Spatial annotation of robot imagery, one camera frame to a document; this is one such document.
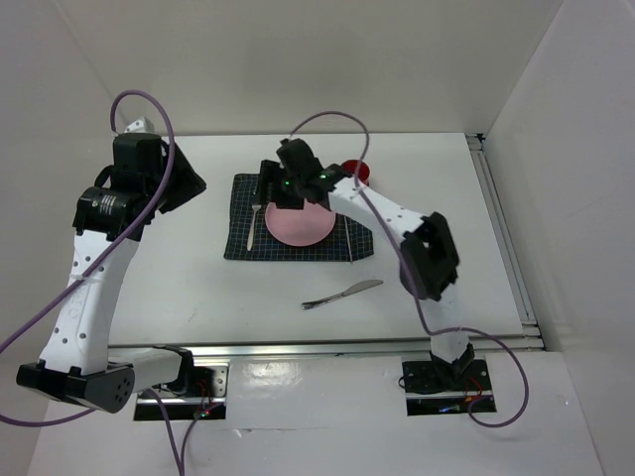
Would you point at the red mug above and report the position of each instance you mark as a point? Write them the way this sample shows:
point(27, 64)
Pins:
point(352, 168)

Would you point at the dark checked cloth napkin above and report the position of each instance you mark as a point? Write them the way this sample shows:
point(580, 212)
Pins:
point(268, 249)

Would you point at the silver knife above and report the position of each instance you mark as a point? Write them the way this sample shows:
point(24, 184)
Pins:
point(354, 289)

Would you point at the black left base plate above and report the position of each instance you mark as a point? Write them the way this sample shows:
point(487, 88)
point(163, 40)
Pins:
point(203, 385)

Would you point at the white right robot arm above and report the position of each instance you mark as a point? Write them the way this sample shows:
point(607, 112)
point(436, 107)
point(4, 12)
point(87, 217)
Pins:
point(427, 255)

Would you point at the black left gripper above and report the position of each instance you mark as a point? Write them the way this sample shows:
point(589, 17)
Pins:
point(190, 182)

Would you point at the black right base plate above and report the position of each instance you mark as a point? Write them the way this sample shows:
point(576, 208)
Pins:
point(420, 377)

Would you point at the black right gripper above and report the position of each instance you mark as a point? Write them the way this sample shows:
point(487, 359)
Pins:
point(273, 172)

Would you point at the pink plate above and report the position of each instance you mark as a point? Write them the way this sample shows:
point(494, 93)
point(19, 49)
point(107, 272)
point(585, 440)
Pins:
point(299, 227)

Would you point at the aluminium right rail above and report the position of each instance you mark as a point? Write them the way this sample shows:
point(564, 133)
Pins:
point(475, 145)

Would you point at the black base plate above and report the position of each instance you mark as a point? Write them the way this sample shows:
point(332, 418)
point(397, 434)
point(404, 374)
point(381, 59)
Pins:
point(420, 377)
point(203, 385)

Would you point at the silver spoon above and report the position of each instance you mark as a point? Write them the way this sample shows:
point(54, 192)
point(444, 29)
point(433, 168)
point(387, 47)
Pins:
point(348, 238)

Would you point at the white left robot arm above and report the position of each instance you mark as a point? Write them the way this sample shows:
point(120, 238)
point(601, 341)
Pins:
point(76, 365)

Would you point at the silver fork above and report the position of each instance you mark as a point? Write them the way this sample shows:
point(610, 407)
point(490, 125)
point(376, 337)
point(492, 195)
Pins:
point(250, 238)

